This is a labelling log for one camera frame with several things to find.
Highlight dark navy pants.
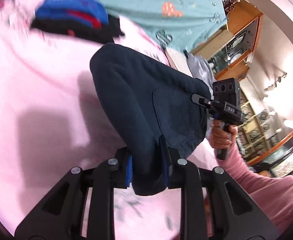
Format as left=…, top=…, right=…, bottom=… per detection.
left=90, top=43, right=211, bottom=196

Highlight pink sleeved right forearm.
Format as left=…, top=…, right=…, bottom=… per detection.
left=217, top=144, right=293, bottom=233

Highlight right hand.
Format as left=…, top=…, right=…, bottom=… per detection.
left=208, top=120, right=238, bottom=149

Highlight grey crumpled cloth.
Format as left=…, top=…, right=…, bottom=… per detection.
left=187, top=54, right=216, bottom=93

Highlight wooden display cabinet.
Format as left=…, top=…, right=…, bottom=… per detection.
left=192, top=0, right=263, bottom=81

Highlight cream pillow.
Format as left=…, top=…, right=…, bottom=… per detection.
left=165, top=48, right=193, bottom=77

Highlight teal patterned blanket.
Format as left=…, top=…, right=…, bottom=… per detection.
left=98, top=0, right=227, bottom=51

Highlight pink floral bed sheet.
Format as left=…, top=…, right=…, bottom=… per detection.
left=0, top=0, right=124, bottom=233

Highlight black folded garment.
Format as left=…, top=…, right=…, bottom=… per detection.
left=31, top=15, right=125, bottom=44

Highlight red folded garment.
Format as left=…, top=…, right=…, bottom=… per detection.
left=67, top=10, right=102, bottom=29

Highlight blue folded garment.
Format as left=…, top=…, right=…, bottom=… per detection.
left=35, top=0, right=109, bottom=27

